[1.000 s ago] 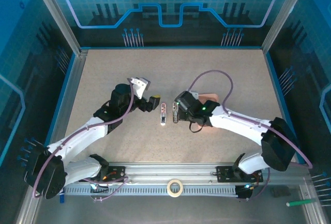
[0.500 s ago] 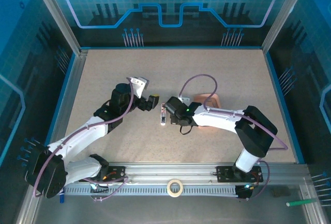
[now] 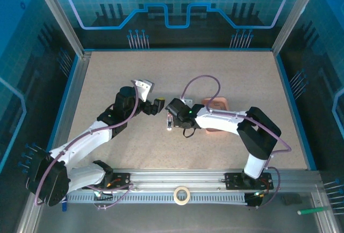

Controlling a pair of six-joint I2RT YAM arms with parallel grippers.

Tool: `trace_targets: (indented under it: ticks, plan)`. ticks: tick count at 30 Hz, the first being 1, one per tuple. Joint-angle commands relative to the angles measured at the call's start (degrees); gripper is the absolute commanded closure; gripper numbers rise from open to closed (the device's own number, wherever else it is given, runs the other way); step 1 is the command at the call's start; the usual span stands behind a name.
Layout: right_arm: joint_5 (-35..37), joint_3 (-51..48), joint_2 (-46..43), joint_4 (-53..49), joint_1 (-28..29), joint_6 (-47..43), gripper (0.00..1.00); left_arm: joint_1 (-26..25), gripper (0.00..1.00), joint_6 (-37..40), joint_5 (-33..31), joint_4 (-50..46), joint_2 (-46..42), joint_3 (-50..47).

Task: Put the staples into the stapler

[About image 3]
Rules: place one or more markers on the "aluminium side rail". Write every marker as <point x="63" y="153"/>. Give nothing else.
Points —
<point x="76" y="82"/>

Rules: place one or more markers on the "dark grey foam pad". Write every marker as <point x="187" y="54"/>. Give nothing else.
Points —
<point x="291" y="199"/>

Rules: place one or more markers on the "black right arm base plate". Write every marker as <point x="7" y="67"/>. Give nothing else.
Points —
<point x="231" y="182"/>

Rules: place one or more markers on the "small pink stapler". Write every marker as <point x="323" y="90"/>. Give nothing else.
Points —
<point x="169" y="125"/>

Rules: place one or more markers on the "aluminium frame post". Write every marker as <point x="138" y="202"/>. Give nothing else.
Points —
<point x="295" y="15"/>
<point x="59" y="15"/>

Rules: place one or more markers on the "beige masking tape roll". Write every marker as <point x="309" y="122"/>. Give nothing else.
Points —
<point x="175" y="195"/>

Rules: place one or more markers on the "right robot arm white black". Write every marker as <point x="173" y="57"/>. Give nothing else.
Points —
<point x="220" y="121"/>

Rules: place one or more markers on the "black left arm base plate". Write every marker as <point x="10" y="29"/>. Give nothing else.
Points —
<point x="122" y="180"/>

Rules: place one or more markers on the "blue white marker pen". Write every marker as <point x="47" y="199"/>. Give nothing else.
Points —
<point x="64" y="206"/>

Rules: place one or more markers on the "green pen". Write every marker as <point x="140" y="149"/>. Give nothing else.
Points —
<point x="311" y="211"/>

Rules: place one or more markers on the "aluminium mounting rail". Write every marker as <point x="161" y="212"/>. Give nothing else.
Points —
<point x="174" y="175"/>

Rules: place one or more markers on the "pink plastic tray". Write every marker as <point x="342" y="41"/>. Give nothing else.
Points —
<point x="223" y="106"/>

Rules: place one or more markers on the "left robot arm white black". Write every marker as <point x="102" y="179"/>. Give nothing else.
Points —
<point x="80" y="141"/>

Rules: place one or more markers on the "blue table border trim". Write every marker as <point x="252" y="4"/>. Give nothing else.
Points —
<point x="295" y="114"/>

